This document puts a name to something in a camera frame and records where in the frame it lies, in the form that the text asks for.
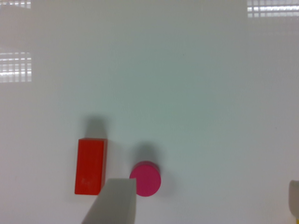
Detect pink round cylinder block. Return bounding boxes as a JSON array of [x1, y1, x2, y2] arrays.
[[130, 161, 162, 197]]

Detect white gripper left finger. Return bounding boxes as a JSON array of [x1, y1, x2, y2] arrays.
[[81, 178, 136, 224]]

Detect red rectangular block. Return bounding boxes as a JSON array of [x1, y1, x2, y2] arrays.
[[75, 138, 107, 195]]

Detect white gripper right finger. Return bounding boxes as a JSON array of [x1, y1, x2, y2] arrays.
[[289, 180, 299, 217]]

